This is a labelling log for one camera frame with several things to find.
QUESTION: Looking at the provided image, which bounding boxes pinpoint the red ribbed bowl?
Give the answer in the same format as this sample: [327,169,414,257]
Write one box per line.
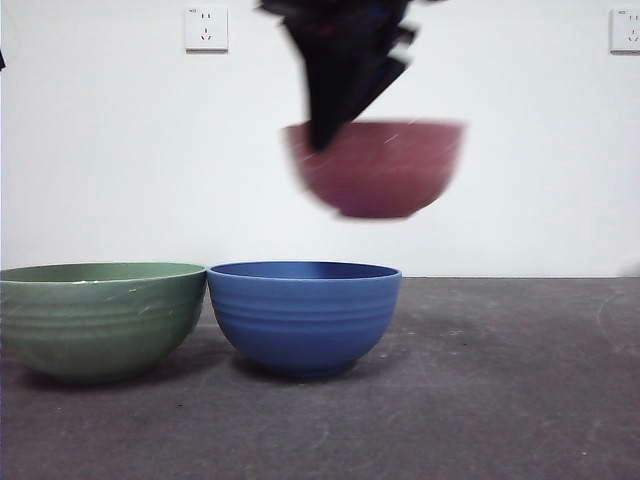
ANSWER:
[282,118,469,221]

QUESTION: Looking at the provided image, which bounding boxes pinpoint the green ribbed bowl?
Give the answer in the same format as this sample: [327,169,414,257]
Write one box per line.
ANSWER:
[0,262,208,385]

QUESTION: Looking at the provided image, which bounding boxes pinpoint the blue ribbed bowl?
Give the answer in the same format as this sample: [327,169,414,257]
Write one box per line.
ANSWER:
[206,260,403,379]

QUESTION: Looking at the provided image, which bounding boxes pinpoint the white wall socket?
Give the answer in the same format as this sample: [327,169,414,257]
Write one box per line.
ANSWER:
[608,8,640,55]
[184,6,229,53]

